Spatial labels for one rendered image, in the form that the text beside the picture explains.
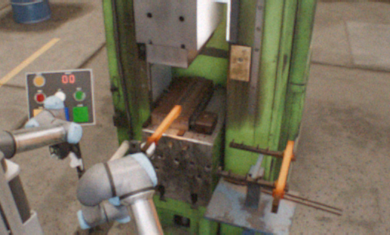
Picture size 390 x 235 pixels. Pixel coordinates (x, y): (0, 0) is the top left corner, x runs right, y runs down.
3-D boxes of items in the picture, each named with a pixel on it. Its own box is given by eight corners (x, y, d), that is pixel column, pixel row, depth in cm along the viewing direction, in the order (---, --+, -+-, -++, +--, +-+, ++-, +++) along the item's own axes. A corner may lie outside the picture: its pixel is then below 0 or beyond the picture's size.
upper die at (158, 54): (187, 68, 187) (186, 49, 182) (147, 62, 193) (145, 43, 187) (214, 34, 220) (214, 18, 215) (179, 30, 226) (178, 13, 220)
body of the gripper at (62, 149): (50, 156, 175) (44, 134, 169) (64, 146, 182) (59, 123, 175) (63, 161, 172) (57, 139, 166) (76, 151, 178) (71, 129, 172)
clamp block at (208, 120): (211, 136, 203) (211, 125, 200) (195, 133, 206) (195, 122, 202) (218, 123, 213) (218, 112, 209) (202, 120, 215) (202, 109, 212)
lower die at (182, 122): (188, 132, 207) (188, 117, 202) (151, 124, 212) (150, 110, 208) (212, 91, 240) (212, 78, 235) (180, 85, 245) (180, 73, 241)
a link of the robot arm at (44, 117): (43, 127, 149) (61, 112, 157) (21, 121, 152) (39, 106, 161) (47, 144, 153) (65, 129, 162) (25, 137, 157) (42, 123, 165)
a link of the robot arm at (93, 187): (76, 201, 117) (83, 236, 159) (112, 191, 121) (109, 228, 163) (66, 166, 122) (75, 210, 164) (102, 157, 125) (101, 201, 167)
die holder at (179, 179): (210, 208, 223) (212, 144, 198) (146, 192, 234) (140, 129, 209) (235, 149, 267) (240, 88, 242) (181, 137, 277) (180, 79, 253)
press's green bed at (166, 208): (208, 259, 249) (209, 208, 223) (153, 244, 260) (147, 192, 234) (232, 200, 292) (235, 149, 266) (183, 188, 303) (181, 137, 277)
